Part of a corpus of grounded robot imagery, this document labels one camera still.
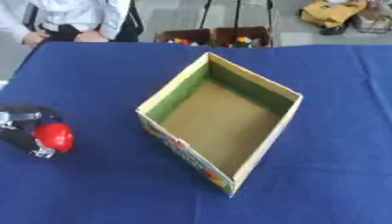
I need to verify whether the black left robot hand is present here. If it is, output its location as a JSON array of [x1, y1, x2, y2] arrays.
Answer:
[[0, 102, 65, 159]]

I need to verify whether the red toy apple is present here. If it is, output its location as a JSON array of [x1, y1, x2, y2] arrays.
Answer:
[[31, 122, 75, 153]]

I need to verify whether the brown cardboard box with toys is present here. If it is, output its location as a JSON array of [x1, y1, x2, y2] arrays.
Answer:
[[211, 25, 275, 49], [153, 28, 214, 47]]

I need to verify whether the tan cardboard box green inside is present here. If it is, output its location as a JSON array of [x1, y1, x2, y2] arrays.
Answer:
[[135, 52, 305, 198]]

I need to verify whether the person's hand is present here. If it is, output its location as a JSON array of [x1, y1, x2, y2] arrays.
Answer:
[[21, 31, 51, 48], [73, 30, 110, 43]]

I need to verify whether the person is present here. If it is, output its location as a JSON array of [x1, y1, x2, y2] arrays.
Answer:
[[0, 0, 146, 49]]

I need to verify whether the black tripod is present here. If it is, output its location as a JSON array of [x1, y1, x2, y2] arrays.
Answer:
[[197, 0, 276, 45]]

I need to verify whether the yellow bag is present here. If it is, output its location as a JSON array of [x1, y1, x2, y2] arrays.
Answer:
[[298, 0, 369, 36]]

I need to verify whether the wire basket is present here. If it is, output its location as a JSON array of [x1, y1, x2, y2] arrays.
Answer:
[[352, 0, 392, 34]]

